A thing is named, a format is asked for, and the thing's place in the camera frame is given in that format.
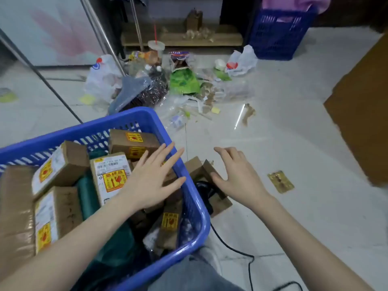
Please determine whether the pile of cardboard parcels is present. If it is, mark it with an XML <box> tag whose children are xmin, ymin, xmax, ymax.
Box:
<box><xmin>0</xmin><ymin>129</ymin><xmax>184</xmax><ymax>281</ymax></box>

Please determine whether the green plastic scrap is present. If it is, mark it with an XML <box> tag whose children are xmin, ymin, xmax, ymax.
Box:
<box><xmin>213</xmin><ymin>69</ymin><xmax>232</xmax><ymax>82</ymax></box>

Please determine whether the shiny steel tube frame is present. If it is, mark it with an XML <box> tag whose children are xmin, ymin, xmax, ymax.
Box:
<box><xmin>78</xmin><ymin>0</ymin><xmax>127</xmax><ymax>78</ymax></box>

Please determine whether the person's right forearm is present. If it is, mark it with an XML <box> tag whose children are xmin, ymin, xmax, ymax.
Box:
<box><xmin>248</xmin><ymin>194</ymin><xmax>375</xmax><ymax>291</ymax></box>

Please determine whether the blue plastic basket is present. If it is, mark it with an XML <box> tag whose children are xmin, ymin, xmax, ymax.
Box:
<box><xmin>0</xmin><ymin>106</ymin><xmax>211</xmax><ymax>291</ymax></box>

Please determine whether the dark green mailer bag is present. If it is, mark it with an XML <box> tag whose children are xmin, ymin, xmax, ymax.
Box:
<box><xmin>71</xmin><ymin>148</ymin><xmax>161</xmax><ymax>291</ymax></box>

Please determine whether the orange snack packet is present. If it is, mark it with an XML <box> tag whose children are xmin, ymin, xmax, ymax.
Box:
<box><xmin>129</xmin><ymin>51</ymin><xmax>161</xmax><ymax>65</ymax></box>

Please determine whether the open empty brown carton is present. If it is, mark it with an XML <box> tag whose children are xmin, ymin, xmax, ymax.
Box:
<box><xmin>183</xmin><ymin>156</ymin><xmax>233</xmax><ymax>219</ymax></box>

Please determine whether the small clear plastic packet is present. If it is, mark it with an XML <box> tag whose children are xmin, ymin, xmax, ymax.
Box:
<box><xmin>169</xmin><ymin>113</ymin><xmax>187</xmax><ymax>131</ymax></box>

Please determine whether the dark blue plastic crate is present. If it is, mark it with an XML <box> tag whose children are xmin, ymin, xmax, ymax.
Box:
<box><xmin>248</xmin><ymin>6</ymin><xmax>319</xmax><ymax>61</ymax></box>

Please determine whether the wooden shelf unit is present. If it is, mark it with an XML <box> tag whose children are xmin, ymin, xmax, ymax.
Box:
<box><xmin>121</xmin><ymin>22</ymin><xmax>244</xmax><ymax>47</ymax></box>

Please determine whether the dark metal tube frame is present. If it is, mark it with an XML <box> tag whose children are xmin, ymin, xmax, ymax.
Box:
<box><xmin>0</xmin><ymin>27</ymin><xmax>84</xmax><ymax>124</ymax></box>

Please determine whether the plastic cup red straw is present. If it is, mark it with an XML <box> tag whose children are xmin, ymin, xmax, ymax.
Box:
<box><xmin>148</xmin><ymin>22</ymin><xmax>166</xmax><ymax>59</ymax></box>

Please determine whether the white bag red blue logo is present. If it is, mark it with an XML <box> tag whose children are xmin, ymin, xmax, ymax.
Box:
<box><xmin>84</xmin><ymin>54</ymin><xmax>123</xmax><ymax>103</ymax></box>

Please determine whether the clear plastic wrap heap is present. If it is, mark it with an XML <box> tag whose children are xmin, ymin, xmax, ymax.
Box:
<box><xmin>197</xmin><ymin>68</ymin><xmax>257</xmax><ymax>103</ymax></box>

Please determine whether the brown paper scrap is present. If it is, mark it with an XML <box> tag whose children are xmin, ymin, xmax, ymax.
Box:
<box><xmin>242</xmin><ymin>103</ymin><xmax>256</xmax><ymax>127</ymax></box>

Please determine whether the person's left forearm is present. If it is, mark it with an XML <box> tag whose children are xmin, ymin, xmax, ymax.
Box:
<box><xmin>0</xmin><ymin>194</ymin><xmax>149</xmax><ymax>291</ymax></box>

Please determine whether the crumpled clear plastic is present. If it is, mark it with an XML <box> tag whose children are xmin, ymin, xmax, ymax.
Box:
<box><xmin>183</xmin><ymin>27</ymin><xmax>216</xmax><ymax>43</ymax></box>

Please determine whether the steel pole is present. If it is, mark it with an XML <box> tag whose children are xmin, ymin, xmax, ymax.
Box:
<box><xmin>129</xmin><ymin>0</ymin><xmax>145</xmax><ymax>53</ymax></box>

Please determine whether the pink plastic bag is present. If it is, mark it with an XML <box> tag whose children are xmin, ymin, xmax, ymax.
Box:
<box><xmin>262</xmin><ymin>0</ymin><xmax>332</xmax><ymax>15</ymax></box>

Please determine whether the person's right hand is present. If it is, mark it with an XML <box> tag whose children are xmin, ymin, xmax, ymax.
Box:
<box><xmin>210</xmin><ymin>146</ymin><xmax>272</xmax><ymax>210</ymax></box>

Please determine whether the white fridge pink flower print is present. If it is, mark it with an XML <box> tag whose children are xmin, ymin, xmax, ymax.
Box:
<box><xmin>0</xmin><ymin>0</ymin><xmax>105</xmax><ymax>67</ymax></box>

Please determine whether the dark patterned plastic bag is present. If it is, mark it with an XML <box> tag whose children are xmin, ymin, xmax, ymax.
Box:
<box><xmin>133</xmin><ymin>68</ymin><xmax>170</xmax><ymax>108</ymax></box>

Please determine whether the white bag with red lid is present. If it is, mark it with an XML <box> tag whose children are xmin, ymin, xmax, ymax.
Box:
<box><xmin>226</xmin><ymin>44</ymin><xmax>258</xmax><ymax>77</ymax></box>

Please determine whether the red blue snack packet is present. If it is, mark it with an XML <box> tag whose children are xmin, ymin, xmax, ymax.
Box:
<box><xmin>168</xmin><ymin>51</ymin><xmax>190</xmax><ymax>70</ymax></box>

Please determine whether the gold foil card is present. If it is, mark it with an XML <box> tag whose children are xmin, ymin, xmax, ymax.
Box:
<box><xmin>267</xmin><ymin>170</ymin><xmax>295</xmax><ymax>194</ymax></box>

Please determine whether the small brown carton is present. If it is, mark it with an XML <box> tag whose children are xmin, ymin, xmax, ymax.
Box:
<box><xmin>186</xmin><ymin>8</ymin><xmax>203</xmax><ymax>31</ymax></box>

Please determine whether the heap of torn paper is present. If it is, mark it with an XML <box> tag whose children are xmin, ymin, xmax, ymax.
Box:
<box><xmin>194</xmin><ymin>84</ymin><xmax>226</xmax><ymax>114</ymax></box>

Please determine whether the person's left hand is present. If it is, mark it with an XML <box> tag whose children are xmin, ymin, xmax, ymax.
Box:
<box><xmin>116</xmin><ymin>142</ymin><xmax>187</xmax><ymax>210</ymax></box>

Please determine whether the green plastic bag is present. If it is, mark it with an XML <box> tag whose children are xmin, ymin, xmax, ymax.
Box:
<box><xmin>169</xmin><ymin>68</ymin><xmax>202</xmax><ymax>95</ymax></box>

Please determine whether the brown board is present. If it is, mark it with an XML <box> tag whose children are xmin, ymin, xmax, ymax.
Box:
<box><xmin>323</xmin><ymin>33</ymin><xmax>388</xmax><ymax>187</ymax></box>

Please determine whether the black scanner cable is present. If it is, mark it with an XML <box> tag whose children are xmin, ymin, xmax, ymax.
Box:
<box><xmin>209</xmin><ymin>221</ymin><xmax>304</xmax><ymax>291</ymax></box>

